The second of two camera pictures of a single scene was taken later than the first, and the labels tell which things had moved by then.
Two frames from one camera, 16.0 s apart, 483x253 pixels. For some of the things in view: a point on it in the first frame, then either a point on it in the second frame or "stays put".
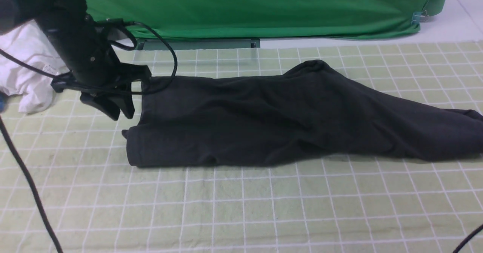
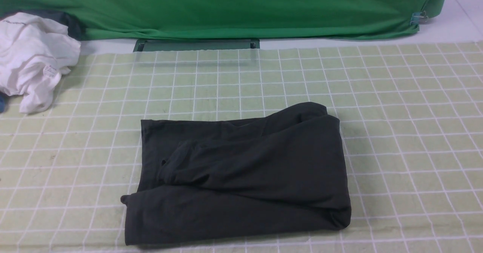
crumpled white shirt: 32,89 stays put
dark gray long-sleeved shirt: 309,112 -> 202,180
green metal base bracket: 183,43 stays put
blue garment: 3,100 stays put
